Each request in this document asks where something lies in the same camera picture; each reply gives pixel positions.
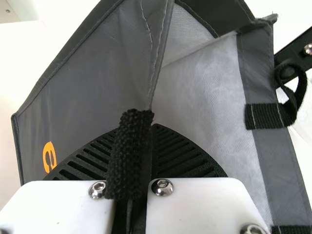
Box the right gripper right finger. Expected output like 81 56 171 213
146 123 272 234

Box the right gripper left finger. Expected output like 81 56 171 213
0 130 118 234

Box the dark grey bag with straps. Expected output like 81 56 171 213
10 0 312 234

